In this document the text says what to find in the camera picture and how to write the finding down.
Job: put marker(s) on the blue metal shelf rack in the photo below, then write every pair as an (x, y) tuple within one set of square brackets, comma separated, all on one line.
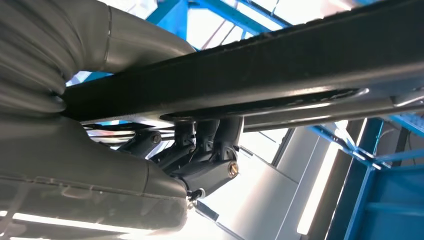
[(361, 198), (172, 16)]

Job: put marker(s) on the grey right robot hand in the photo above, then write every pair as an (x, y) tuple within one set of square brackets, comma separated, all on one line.
[(82, 172)]

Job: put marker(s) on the long white ceiling light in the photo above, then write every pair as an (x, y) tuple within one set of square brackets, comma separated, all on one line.
[(318, 192)]

